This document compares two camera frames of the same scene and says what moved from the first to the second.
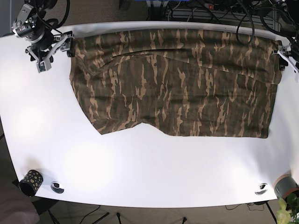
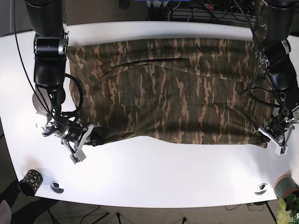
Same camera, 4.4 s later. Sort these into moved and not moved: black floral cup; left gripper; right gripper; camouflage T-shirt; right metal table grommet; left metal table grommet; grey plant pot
Moved: left gripper; right gripper; camouflage T-shirt
Not moved: black floral cup; left metal table grommet; right metal table grommet; grey plant pot
